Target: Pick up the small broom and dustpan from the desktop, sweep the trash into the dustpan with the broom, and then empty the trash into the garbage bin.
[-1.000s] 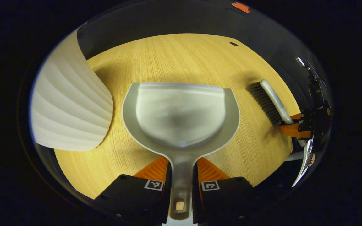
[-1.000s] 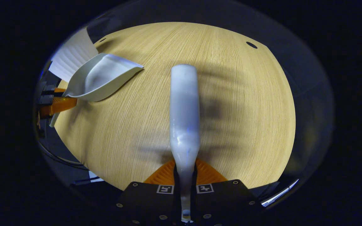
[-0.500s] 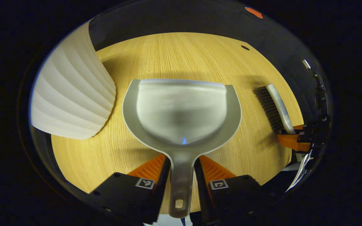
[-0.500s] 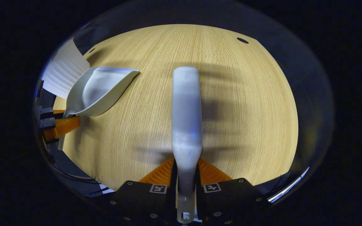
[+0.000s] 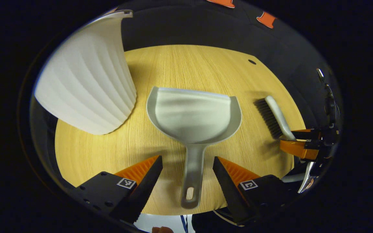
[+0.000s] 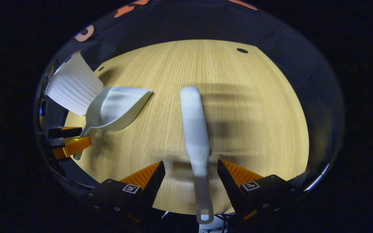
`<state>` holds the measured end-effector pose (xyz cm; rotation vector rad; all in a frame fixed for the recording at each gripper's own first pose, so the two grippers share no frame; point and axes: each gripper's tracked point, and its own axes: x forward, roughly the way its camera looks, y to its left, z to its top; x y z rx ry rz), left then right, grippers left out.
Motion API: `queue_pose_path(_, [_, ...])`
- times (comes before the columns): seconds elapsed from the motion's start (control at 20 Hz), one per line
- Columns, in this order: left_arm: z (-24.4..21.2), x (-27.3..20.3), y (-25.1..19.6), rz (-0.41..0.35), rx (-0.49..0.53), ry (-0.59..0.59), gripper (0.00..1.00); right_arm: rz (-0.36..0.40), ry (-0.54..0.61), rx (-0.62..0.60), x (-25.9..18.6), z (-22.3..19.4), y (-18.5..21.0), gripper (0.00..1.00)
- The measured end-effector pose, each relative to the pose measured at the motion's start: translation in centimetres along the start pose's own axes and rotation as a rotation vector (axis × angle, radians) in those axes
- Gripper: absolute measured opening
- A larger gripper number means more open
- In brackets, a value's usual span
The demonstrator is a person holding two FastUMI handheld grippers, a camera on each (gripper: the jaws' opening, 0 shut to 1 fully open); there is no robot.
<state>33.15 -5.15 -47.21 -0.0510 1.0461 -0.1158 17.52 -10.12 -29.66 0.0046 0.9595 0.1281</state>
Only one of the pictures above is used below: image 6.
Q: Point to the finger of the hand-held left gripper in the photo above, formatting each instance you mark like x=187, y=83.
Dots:
x=76, y=145
x=63, y=132

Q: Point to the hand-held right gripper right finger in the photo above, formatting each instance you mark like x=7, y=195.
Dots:
x=230, y=187

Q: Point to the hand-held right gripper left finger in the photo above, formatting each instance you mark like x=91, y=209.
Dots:
x=151, y=187

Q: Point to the white ribbed garbage bin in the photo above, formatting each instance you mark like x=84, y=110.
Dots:
x=73, y=87

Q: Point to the white plastic dustpan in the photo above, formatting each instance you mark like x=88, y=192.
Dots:
x=118, y=106

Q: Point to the small white broom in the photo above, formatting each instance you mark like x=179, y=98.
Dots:
x=193, y=123

